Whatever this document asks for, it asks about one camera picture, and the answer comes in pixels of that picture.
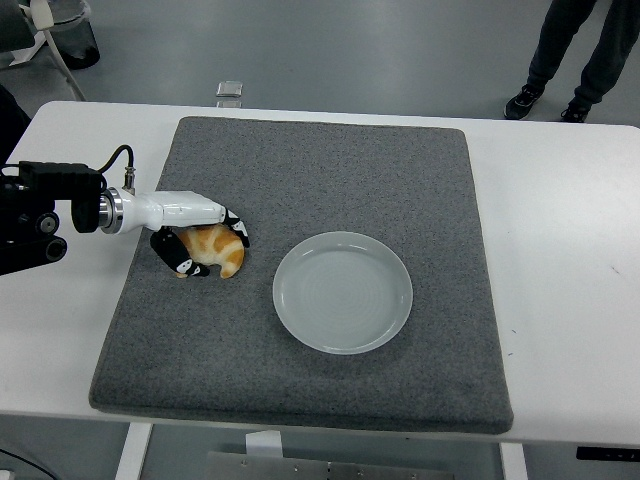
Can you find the white table bracket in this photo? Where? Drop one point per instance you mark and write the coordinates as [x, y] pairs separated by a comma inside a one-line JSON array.
[[264, 442]]

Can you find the black trash bin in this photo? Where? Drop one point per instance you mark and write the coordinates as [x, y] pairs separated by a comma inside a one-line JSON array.
[[82, 45]]

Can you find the black rounded object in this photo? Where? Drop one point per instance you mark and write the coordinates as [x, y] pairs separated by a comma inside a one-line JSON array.
[[12, 125]]

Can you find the black table control panel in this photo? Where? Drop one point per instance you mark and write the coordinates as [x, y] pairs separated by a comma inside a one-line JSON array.
[[607, 453]]

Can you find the white table leg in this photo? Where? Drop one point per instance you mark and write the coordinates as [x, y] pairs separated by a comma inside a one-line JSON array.
[[513, 462], [132, 450]]

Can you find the grey round plate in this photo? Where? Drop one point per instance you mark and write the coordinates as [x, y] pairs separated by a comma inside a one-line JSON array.
[[342, 295]]

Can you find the golden croissant bread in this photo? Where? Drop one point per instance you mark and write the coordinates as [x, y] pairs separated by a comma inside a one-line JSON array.
[[225, 250]]

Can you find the grey metal plate with screws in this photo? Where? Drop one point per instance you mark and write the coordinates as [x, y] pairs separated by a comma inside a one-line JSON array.
[[320, 470]]

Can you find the silver floor socket cover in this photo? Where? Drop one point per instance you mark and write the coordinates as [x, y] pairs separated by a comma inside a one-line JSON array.
[[230, 88], [229, 104]]

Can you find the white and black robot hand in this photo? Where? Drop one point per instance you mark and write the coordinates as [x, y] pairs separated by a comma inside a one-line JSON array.
[[175, 207]]

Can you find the grey felt mat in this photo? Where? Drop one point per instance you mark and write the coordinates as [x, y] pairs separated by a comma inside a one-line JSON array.
[[300, 175]]

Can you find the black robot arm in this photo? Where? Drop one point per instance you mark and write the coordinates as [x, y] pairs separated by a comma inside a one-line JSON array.
[[50, 180]]

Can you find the person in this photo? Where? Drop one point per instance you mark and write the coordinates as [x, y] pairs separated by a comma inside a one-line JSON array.
[[550, 40]]

